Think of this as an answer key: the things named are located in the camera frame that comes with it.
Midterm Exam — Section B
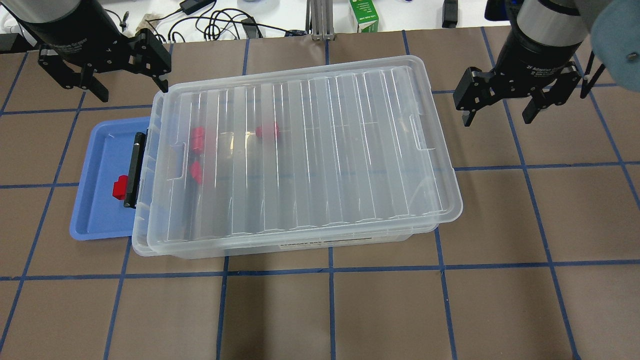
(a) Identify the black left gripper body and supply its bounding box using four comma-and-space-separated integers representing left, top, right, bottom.
37, 22, 151, 82

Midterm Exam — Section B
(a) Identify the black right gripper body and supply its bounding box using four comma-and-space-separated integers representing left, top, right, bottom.
467, 55, 583, 106

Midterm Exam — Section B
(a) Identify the red block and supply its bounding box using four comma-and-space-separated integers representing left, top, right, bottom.
254, 122, 280, 141
112, 174, 129, 201
189, 160, 203, 186
190, 126, 206, 156

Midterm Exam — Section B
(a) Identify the clear plastic box lid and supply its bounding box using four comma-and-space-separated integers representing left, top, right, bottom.
146, 55, 464, 259

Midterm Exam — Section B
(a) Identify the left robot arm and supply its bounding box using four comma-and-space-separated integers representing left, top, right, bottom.
2, 0, 172, 103

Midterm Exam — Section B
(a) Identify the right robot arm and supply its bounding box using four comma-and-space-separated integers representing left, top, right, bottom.
453, 0, 640, 127

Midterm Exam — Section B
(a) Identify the clear plastic storage box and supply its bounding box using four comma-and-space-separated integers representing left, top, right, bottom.
131, 92, 441, 261

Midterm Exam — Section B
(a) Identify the black power adapter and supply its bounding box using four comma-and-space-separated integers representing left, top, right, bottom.
179, 0, 216, 15

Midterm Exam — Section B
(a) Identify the black device on desk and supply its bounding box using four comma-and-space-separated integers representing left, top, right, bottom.
441, 0, 458, 28

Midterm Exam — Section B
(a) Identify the green white carton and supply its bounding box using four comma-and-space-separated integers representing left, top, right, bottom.
348, 0, 380, 34

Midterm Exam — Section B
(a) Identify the blue plastic tray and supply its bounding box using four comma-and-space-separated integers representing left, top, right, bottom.
69, 116, 150, 241

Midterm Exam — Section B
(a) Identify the black tangled cable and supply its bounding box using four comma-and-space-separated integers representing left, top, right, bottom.
167, 5, 307, 43

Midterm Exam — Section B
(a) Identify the black box latch handle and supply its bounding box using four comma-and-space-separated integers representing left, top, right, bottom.
123, 132, 147, 208

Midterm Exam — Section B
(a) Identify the aluminium frame post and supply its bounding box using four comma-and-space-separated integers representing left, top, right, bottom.
306, 0, 335, 41

